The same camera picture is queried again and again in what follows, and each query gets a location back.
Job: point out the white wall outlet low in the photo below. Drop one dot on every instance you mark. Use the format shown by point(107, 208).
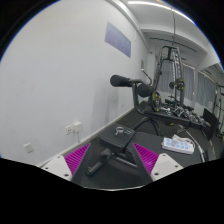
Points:
point(28, 147)

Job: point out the white power strip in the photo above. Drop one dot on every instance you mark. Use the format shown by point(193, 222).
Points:
point(179, 146)

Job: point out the white wall charger plug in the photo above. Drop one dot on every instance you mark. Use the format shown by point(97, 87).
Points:
point(77, 126)

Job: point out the metal carabiner handle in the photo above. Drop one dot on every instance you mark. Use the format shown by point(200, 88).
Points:
point(122, 130)

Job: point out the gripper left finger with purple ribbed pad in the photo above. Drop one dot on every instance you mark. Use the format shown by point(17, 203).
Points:
point(70, 167)

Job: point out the grey window curtain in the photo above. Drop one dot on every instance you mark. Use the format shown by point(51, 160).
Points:
point(197, 85)

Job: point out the black multi-gym machine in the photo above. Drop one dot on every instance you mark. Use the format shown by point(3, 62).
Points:
point(178, 111)

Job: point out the black weight bench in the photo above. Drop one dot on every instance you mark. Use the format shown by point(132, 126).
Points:
point(115, 138)

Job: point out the purple wall poster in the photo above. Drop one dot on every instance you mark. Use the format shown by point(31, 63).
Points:
point(115, 38)

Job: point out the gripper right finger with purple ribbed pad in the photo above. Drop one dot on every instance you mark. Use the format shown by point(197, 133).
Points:
point(154, 165)

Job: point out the white wall socket plate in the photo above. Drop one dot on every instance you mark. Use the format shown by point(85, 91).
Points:
point(69, 129)

